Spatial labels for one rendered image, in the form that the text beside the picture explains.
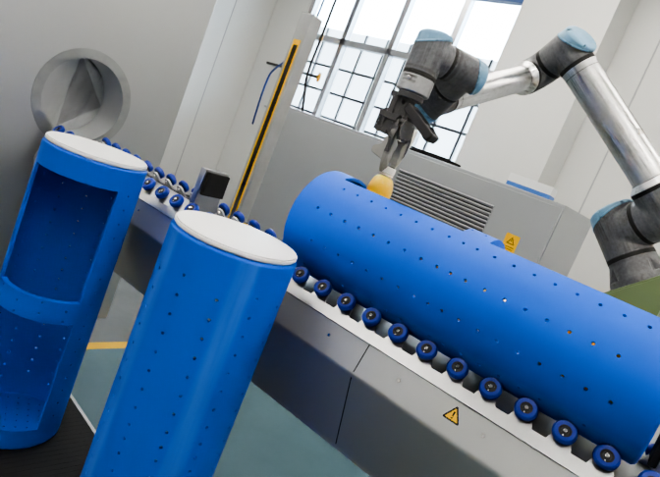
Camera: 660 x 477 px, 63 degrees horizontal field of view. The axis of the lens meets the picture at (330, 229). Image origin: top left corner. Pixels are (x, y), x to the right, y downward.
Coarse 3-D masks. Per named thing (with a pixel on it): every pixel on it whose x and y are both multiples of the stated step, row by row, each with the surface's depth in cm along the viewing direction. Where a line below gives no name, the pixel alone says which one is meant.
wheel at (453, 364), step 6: (450, 360) 112; (456, 360) 112; (462, 360) 112; (450, 366) 111; (456, 366) 111; (462, 366) 111; (450, 372) 111; (456, 372) 110; (462, 372) 110; (456, 378) 110; (462, 378) 110
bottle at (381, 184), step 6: (378, 174) 143; (384, 174) 141; (372, 180) 142; (378, 180) 141; (384, 180) 141; (390, 180) 141; (372, 186) 141; (378, 186) 140; (384, 186) 140; (390, 186) 141; (378, 192) 140; (384, 192) 141; (390, 192) 142
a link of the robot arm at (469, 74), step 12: (456, 48) 139; (456, 60) 138; (468, 60) 139; (480, 60) 142; (456, 72) 139; (468, 72) 140; (480, 72) 141; (444, 84) 145; (456, 84) 143; (468, 84) 142; (480, 84) 142; (444, 96) 147; (456, 96) 146
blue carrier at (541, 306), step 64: (320, 192) 133; (320, 256) 130; (384, 256) 119; (448, 256) 113; (512, 256) 111; (448, 320) 110; (512, 320) 103; (576, 320) 98; (640, 320) 96; (512, 384) 106; (576, 384) 96; (640, 384) 90; (640, 448) 91
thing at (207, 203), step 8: (200, 176) 167; (208, 176) 166; (216, 176) 168; (224, 176) 171; (200, 184) 167; (208, 184) 167; (216, 184) 169; (224, 184) 172; (192, 192) 168; (200, 192) 167; (208, 192) 168; (216, 192) 171; (224, 192) 173; (192, 200) 168; (200, 200) 169; (208, 200) 172; (216, 200) 174; (200, 208) 171; (208, 208) 173; (216, 208) 176
